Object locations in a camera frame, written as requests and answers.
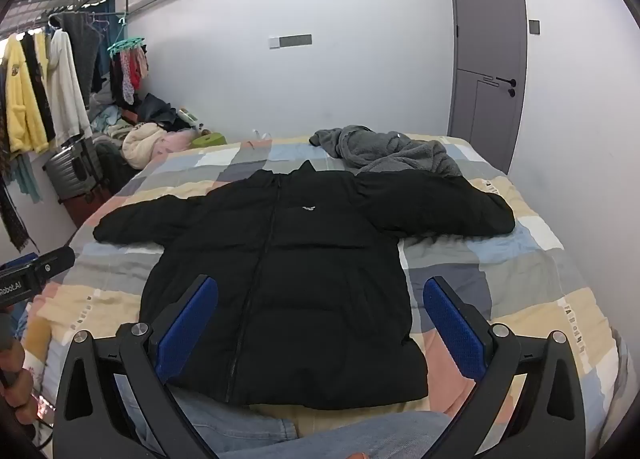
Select dark grey hanging garment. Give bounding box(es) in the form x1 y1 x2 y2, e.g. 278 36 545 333
50 12 104 107

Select black puffer jacket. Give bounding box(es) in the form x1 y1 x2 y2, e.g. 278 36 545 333
93 162 517 411

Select person's blue jeans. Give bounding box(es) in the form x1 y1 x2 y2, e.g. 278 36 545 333
114 373 452 459

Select cream fleece garment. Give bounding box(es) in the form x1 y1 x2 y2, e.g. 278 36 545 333
122 122 169 170

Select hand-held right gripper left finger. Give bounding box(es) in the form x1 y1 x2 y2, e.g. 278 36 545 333
52 274 221 459

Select pink garment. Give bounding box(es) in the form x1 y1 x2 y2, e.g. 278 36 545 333
150 130 197 161

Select wall control panel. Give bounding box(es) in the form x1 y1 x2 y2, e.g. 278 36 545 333
268 33 313 49

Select grey fleece garment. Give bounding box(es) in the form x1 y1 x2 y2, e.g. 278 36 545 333
309 125 463 177

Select black striped hanging garment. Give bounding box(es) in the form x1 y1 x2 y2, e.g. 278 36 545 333
22 32 57 141

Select white hanging hoodie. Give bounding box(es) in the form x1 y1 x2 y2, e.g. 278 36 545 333
45 29 94 147

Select teal scarf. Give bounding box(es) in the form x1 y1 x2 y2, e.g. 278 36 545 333
4 153 42 206

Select checked bed blanket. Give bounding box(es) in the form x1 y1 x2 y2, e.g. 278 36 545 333
22 132 633 440

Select yellow hanging garment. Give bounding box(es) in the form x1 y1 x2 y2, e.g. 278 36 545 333
2 34 50 156

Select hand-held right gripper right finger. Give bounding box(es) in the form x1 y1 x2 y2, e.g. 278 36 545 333
422 275 586 459

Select grey door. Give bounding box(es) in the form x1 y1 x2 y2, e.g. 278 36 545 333
446 0 530 175

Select dark red suitcase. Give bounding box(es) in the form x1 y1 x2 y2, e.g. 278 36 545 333
60 186 115 229

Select green clip hanger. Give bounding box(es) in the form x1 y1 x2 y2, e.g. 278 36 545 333
107 36 149 59

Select grey suitcase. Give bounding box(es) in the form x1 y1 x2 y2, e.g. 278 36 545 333
42 136 113 205

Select dark patterned scarf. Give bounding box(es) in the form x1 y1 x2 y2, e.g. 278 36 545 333
0 179 40 254

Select person's left hand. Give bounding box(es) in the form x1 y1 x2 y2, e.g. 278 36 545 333
0 338 40 411

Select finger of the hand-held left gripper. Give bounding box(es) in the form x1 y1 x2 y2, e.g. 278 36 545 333
29 245 77 291

